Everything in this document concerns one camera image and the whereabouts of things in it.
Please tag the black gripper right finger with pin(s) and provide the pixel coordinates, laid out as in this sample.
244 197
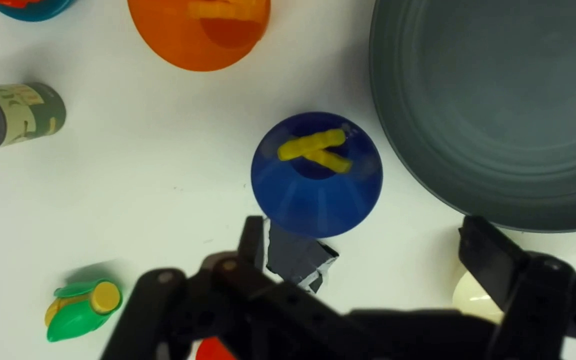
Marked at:
540 300

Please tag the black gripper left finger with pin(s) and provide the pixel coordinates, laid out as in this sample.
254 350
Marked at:
169 313

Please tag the blue plastic cup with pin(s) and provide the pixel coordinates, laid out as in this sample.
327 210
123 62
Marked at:
315 200

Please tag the yellow toy fry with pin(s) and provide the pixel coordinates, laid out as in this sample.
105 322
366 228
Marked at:
331 162
310 142

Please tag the orange plastic cup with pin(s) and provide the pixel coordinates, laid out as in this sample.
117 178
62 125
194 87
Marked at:
180 40

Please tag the grey round plate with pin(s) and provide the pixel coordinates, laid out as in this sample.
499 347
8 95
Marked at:
500 113

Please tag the teal small plate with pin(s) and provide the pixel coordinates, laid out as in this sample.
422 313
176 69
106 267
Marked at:
55 9

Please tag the green and yellow toy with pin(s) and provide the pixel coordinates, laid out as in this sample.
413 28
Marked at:
79 313

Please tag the green label toy can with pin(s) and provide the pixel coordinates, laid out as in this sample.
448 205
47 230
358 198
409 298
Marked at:
21 116

